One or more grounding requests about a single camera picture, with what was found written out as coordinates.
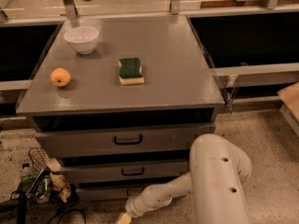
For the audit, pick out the green yellow sponge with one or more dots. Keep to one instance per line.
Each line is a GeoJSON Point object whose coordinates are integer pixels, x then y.
{"type": "Point", "coordinates": [130, 71]}

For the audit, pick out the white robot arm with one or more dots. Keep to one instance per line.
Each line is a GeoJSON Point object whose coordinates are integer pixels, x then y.
{"type": "Point", "coordinates": [217, 170]}

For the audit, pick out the grey bottom drawer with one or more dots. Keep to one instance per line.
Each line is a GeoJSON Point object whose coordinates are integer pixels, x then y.
{"type": "Point", "coordinates": [116, 190]}

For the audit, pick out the clear plastic bottle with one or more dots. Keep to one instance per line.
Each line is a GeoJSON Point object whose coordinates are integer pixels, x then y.
{"type": "Point", "coordinates": [26, 171]}

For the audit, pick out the grey drawer cabinet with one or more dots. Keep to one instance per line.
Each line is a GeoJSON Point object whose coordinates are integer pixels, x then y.
{"type": "Point", "coordinates": [178, 88]}

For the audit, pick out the grey middle drawer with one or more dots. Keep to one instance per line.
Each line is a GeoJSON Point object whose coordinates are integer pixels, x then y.
{"type": "Point", "coordinates": [110, 172]}

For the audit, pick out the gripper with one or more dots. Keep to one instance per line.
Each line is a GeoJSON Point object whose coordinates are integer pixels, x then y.
{"type": "Point", "coordinates": [135, 207]}

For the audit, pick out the brown cardboard box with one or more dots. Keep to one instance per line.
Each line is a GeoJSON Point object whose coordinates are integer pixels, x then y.
{"type": "Point", "coordinates": [290, 107]}

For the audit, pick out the metal post left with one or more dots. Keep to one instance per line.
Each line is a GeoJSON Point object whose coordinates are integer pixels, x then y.
{"type": "Point", "coordinates": [70, 9]}

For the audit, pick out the grey top drawer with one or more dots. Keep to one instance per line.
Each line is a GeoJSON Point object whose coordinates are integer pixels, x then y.
{"type": "Point", "coordinates": [120, 141]}

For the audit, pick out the orange fruit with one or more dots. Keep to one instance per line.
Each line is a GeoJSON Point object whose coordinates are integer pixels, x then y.
{"type": "Point", "coordinates": [60, 77]}

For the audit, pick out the black wire basket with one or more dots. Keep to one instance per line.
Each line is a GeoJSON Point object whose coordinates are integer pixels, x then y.
{"type": "Point", "coordinates": [37, 157]}

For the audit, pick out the grey drawer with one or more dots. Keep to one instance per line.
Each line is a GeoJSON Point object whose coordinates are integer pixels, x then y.
{"type": "Point", "coordinates": [116, 190]}
{"type": "Point", "coordinates": [110, 172]}
{"type": "Point", "coordinates": [120, 141]}

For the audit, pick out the green snack bag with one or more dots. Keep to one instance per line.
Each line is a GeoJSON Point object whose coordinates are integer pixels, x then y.
{"type": "Point", "coordinates": [36, 188]}

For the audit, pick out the white ceramic bowl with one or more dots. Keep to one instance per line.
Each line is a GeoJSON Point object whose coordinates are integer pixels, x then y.
{"type": "Point", "coordinates": [82, 39]}

